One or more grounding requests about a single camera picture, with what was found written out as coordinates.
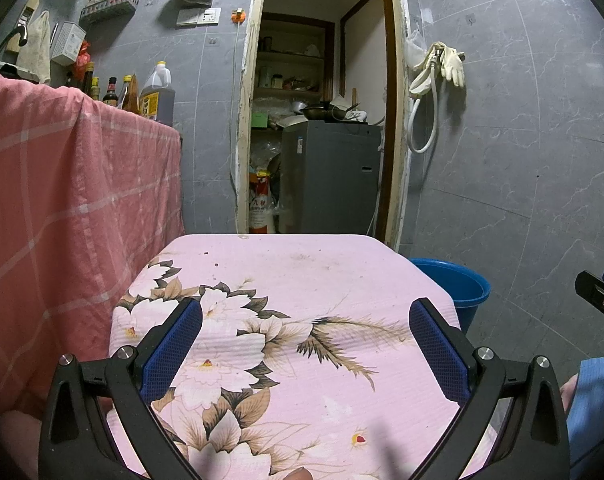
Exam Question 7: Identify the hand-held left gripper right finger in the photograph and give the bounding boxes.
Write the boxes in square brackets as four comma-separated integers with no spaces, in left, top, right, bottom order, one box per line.
[408,298,570,480]

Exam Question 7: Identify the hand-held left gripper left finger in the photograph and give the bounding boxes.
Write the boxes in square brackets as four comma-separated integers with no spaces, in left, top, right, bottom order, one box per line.
[38,297,203,480]

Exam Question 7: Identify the blue plastic bucket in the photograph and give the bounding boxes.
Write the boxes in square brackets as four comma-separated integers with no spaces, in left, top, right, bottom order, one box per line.
[408,258,492,336]

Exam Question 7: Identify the light blue clothing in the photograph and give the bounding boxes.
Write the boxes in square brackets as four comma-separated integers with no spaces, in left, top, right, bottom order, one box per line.
[564,357,604,467]

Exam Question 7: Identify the pink cloth covered table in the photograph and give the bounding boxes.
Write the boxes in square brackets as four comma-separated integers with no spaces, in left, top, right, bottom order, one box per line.
[106,234,465,480]

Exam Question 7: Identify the red white bottle on floor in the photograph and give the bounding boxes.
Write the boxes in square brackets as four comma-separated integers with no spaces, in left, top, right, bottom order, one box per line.
[248,170,277,235]

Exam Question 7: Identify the pink checked cloth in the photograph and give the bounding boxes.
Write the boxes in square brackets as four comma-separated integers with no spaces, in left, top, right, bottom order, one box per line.
[0,57,185,426]

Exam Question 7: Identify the grey refrigerator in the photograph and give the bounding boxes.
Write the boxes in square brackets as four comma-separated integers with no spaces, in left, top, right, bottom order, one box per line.
[281,121,383,238]

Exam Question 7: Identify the large oil jug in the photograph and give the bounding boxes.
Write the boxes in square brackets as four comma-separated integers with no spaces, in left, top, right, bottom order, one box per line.
[139,60,176,128]

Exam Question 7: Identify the amber sauce bottle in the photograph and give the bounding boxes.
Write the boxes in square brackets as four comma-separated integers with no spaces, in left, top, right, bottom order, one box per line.
[119,75,140,115]

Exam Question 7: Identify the cream rubber gloves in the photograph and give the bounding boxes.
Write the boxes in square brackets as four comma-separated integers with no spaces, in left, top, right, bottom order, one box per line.
[439,45,467,88]

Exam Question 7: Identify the black wok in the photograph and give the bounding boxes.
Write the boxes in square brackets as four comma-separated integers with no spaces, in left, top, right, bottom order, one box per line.
[299,102,360,123]

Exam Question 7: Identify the clear plastic bag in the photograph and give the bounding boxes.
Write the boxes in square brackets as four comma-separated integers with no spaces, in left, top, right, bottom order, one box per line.
[406,30,427,68]

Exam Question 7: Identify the red plastic bag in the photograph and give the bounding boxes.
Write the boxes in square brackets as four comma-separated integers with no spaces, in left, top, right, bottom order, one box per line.
[73,40,92,78]

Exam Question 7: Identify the wooden shelf unit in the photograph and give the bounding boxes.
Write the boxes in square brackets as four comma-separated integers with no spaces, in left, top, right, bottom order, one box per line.
[256,17,333,106]

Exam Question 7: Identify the grey metal grater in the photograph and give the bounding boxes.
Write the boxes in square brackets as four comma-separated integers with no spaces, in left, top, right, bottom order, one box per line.
[50,21,86,67]

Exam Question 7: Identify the beige hanging cloth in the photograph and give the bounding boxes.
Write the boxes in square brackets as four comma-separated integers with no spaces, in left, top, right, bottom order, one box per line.
[16,10,52,85]

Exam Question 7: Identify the curved metal faucet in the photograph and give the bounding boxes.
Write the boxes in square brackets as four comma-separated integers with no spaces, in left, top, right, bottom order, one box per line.
[0,25,30,58]

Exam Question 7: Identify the wooden board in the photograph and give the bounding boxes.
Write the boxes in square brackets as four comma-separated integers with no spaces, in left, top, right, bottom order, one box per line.
[6,0,50,56]

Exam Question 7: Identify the white hose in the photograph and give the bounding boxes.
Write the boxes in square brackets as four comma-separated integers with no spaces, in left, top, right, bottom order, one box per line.
[407,45,441,155]

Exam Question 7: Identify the wooden door frame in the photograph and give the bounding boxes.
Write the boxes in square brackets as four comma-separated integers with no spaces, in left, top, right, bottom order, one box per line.
[232,0,413,252]

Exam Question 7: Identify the white wall socket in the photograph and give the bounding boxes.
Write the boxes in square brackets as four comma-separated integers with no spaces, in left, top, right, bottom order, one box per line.
[176,6,221,28]

